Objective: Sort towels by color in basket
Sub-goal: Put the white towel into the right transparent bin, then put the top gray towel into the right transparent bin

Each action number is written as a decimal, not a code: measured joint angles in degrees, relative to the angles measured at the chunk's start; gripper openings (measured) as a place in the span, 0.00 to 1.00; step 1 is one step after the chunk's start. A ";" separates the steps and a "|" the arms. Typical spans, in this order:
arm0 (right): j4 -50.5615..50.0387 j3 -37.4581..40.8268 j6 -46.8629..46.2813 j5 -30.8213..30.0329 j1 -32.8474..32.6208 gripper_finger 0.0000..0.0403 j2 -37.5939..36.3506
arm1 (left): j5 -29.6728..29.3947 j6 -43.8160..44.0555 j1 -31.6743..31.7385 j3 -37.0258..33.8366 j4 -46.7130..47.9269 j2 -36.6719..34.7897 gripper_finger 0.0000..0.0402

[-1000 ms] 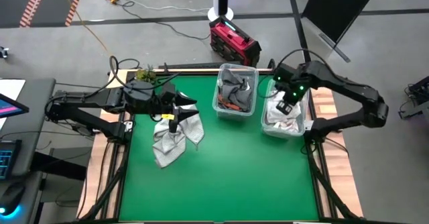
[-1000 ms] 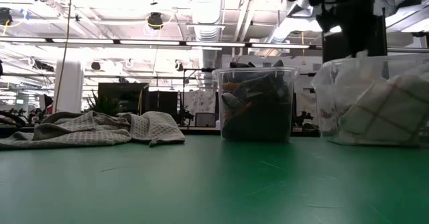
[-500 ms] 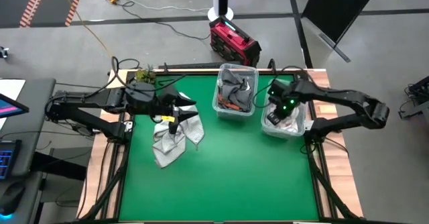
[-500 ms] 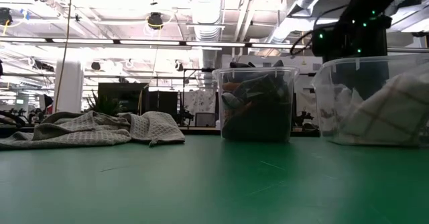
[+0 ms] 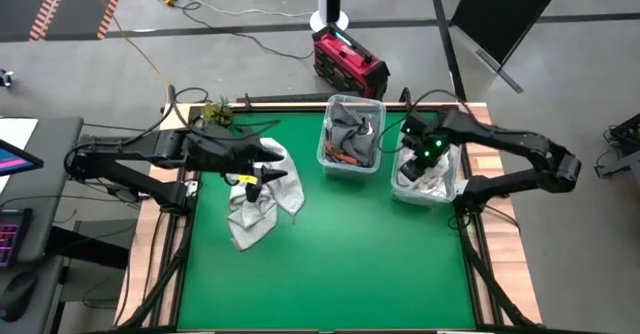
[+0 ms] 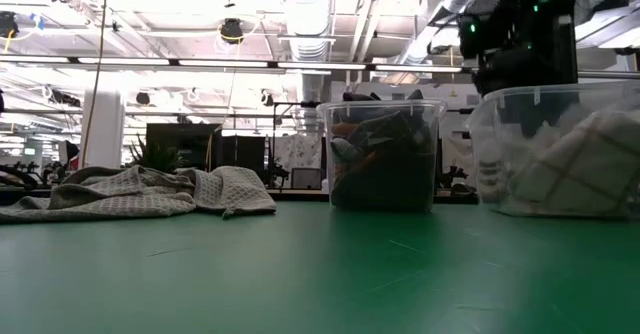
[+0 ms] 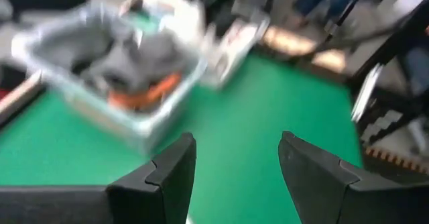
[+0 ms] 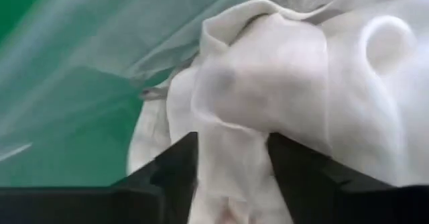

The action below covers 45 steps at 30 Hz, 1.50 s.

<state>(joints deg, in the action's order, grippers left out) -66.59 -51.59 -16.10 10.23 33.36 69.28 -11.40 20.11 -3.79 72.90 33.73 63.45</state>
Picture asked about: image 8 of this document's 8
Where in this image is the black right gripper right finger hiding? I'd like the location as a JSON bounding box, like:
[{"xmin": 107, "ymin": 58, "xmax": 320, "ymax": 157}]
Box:
[{"xmin": 267, "ymin": 132, "xmax": 429, "ymax": 224}]

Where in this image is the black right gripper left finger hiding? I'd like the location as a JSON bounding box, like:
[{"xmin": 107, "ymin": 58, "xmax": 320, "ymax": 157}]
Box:
[{"xmin": 0, "ymin": 131, "xmax": 198, "ymax": 224}]

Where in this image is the plain white towel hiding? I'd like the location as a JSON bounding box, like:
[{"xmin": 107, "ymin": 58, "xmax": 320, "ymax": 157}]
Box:
[{"xmin": 126, "ymin": 0, "xmax": 429, "ymax": 224}]

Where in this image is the clear plastic bin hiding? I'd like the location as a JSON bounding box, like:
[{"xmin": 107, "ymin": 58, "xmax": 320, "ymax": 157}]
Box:
[{"xmin": 0, "ymin": 0, "xmax": 269, "ymax": 188}]

